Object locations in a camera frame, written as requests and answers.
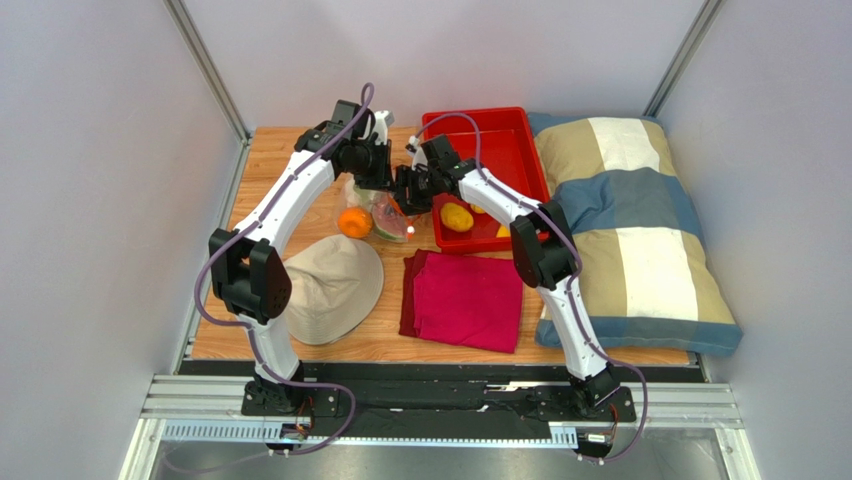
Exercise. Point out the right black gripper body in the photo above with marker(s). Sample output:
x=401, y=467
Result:
x=409, y=192

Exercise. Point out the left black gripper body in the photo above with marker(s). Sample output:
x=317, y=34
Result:
x=372, y=165

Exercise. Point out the dark yellow fake fruit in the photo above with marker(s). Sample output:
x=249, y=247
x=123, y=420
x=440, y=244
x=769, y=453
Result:
x=456, y=217

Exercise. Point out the clear zip top bag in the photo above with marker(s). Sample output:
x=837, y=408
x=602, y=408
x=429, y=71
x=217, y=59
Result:
x=387, y=197

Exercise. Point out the fake watermelon slice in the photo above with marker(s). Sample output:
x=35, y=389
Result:
x=388, y=224

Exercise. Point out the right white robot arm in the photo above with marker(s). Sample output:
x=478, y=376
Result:
x=544, y=254

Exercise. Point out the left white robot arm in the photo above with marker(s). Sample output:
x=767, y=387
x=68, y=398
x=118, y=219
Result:
x=245, y=263

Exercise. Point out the white fake cauliflower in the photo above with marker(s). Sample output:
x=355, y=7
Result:
x=358, y=197

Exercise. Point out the orange fake fruit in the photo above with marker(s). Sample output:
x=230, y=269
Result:
x=355, y=222

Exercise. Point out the red plastic tray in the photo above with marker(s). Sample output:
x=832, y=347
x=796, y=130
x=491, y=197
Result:
x=507, y=151

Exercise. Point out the beige bucket hat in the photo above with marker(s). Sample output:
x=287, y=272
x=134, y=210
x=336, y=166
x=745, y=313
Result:
x=336, y=284

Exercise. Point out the magenta folded cloth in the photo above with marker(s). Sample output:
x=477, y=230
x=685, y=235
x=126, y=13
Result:
x=458, y=300

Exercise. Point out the plaid pillow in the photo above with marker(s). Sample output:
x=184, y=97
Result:
x=645, y=280

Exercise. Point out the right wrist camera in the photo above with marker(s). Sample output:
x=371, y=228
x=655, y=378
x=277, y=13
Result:
x=416, y=152

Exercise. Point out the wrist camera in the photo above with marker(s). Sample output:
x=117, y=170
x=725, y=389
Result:
x=416, y=152
x=381, y=122

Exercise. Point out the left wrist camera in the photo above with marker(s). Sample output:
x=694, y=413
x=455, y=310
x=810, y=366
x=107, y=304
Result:
x=381, y=122

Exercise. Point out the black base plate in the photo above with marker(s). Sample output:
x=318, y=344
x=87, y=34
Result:
x=431, y=410

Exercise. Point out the aluminium frame rail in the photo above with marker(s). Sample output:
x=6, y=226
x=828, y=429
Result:
x=208, y=408

